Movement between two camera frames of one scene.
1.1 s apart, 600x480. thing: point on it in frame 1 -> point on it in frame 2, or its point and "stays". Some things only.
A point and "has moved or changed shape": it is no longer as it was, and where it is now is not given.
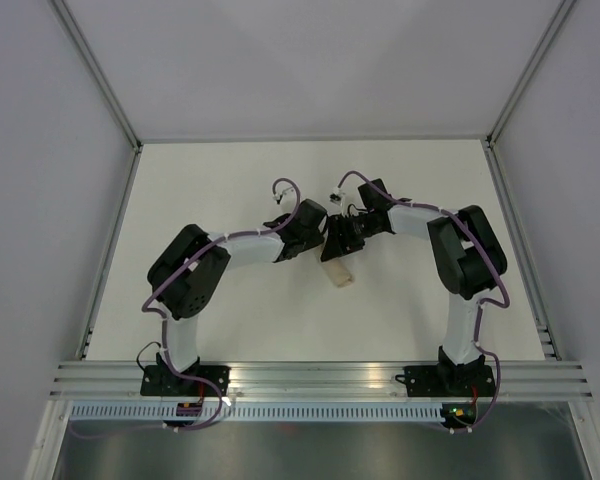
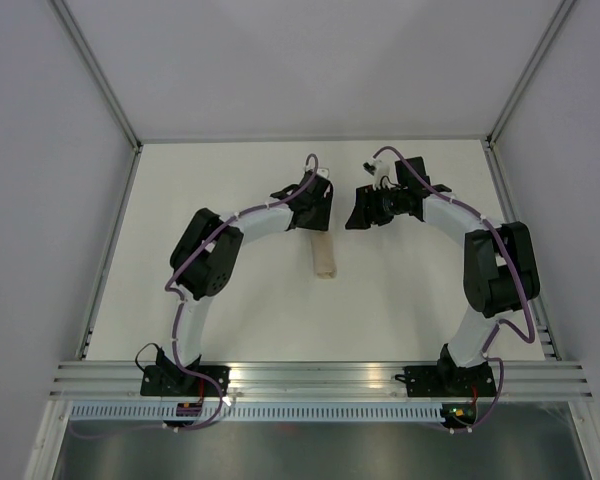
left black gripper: [315, 238] -> [322, 223]
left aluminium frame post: [99, 76] stays
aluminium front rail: [316, 381] stays
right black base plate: [448, 380] stays
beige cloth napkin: [339, 271] has moved or changed shape
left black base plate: [157, 380] stays
